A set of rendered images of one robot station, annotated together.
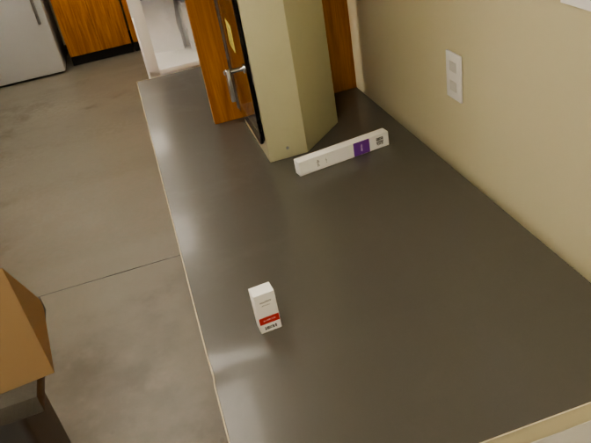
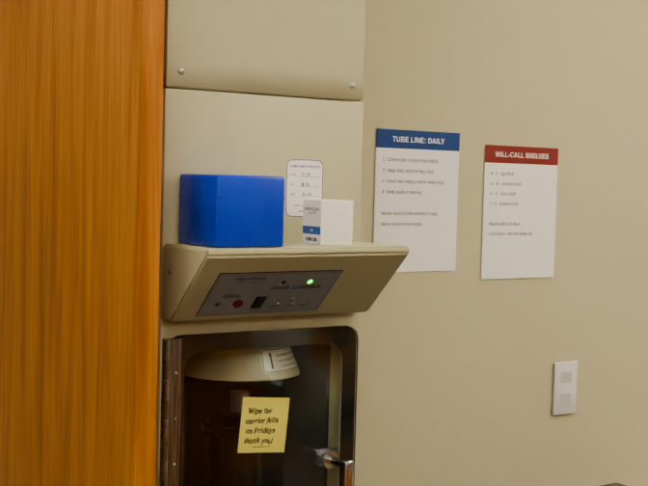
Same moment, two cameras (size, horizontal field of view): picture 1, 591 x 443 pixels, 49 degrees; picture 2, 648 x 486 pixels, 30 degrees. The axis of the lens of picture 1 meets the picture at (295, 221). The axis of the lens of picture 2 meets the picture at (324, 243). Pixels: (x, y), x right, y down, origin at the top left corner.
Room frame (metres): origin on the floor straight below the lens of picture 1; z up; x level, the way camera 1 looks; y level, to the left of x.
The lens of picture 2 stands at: (2.38, 1.61, 1.60)
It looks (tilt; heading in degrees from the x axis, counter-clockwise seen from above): 3 degrees down; 246
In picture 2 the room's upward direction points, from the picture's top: 2 degrees clockwise
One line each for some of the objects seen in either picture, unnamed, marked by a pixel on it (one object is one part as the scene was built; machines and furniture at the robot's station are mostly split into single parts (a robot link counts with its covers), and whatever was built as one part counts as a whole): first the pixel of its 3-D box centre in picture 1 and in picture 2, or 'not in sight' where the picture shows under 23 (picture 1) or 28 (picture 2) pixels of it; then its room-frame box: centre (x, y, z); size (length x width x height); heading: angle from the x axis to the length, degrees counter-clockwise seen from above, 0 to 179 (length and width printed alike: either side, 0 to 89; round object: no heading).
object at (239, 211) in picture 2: not in sight; (230, 209); (1.84, 0.14, 1.56); 0.10 x 0.10 x 0.09; 11
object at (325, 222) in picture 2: not in sight; (327, 222); (1.69, 0.11, 1.54); 0.05 x 0.05 x 0.06; 6
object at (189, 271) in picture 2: not in sight; (288, 282); (1.75, 0.12, 1.46); 0.32 x 0.12 x 0.10; 11
